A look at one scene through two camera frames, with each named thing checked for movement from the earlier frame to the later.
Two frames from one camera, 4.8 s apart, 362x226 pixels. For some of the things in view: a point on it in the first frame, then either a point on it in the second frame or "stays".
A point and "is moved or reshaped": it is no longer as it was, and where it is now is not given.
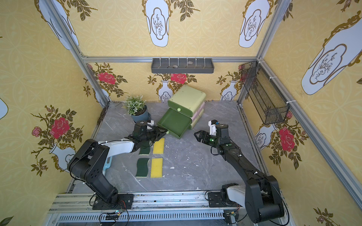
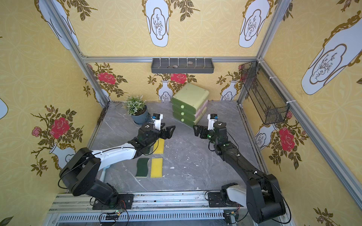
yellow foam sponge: [156, 167] stays
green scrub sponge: [142, 167] stays
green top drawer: [179, 108] is moved or reshaped
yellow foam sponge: [159, 146] stays
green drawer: [176, 122] -> [184, 112]
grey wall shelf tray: [182, 65] stays
